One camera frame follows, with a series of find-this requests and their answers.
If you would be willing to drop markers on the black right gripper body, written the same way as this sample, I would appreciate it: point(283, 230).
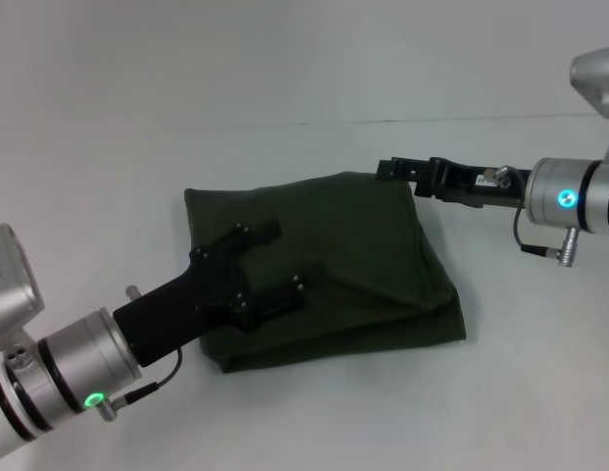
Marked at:
point(475, 184)

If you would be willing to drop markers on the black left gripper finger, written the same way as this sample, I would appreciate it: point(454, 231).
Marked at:
point(255, 233)
point(279, 294)

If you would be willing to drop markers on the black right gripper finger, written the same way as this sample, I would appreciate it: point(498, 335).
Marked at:
point(426, 189)
point(407, 169)

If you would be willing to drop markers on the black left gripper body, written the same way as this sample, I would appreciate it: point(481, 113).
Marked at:
point(186, 309)

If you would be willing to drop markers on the dark green shirt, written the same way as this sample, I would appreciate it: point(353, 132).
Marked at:
point(358, 255)

